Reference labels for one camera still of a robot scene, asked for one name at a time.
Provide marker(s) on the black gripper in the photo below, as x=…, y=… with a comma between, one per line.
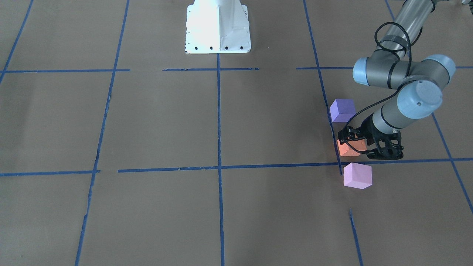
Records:
x=366, y=129

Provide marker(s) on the orange foam cube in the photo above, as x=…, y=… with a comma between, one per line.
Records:
x=351, y=148

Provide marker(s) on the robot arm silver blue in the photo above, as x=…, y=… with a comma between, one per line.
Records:
x=417, y=86

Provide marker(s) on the purple foam cube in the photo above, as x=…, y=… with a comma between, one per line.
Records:
x=342, y=110

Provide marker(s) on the pink foam cube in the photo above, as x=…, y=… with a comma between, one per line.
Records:
x=357, y=175

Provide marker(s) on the white camera pillar with base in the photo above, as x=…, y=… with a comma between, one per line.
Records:
x=217, y=27

